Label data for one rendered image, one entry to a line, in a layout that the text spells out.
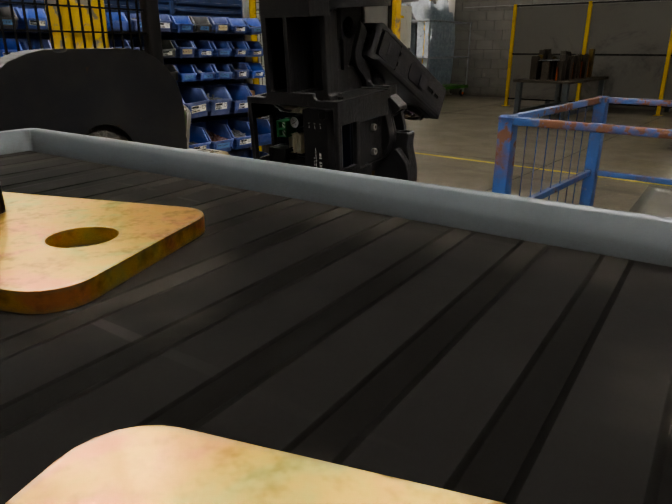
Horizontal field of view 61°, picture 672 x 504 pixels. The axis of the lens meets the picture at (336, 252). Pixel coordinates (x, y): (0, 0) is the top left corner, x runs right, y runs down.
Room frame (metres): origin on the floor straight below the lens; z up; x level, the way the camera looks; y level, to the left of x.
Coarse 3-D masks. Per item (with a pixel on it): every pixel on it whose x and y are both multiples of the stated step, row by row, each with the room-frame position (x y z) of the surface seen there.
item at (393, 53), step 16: (368, 32) 0.40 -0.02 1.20; (384, 32) 0.40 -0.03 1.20; (368, 48) 0.39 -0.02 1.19; (384, 48) 0.40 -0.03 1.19; (400, 48) 0.41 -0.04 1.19; (384, 64) 0.40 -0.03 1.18; (400, 64) 0.41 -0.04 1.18; (416, 64) 0.43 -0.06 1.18; (384, 80) 0.42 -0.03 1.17; (400, 80) 0.41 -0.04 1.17; (416, 80) 0.43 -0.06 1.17; (432, 80) 0.45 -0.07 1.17; (400, 96) 0.44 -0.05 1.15; (416, 96) 0.43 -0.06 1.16; (432, 96) 0.45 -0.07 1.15; (416, 112) 0.45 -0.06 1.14; (432, 112) 0.46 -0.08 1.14
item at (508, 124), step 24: (600, 96) 3.05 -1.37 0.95; (504, 120) 2.17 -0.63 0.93; (528, 120) 2.12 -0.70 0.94; (552, 120) 2.06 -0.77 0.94; (576, 120) 2.81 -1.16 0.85; (600, 120) 3.03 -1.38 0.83; (504, 144) 2.17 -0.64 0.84; (600, 144) 3.03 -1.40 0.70; (504, 168) 2.16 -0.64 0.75; (552, 168) 2.63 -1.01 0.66; (504, 192) 2.15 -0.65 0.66; (552, 192) 2.62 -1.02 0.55; (648, 192) 2.65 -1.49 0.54
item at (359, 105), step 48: (288, 0) 0.35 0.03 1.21; (336, 0) 0.36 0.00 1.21; (384, 0) 0.37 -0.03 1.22; (288, 48) 0.35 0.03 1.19; (336, 48) 0.36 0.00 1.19; (288, 96) 0.35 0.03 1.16; (336, 96) 0.36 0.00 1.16; (384, 96) 0.38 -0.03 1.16; (288, 144) 0.38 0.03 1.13; (336, 144) 0.34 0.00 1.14; (384, 144) 0.38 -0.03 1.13
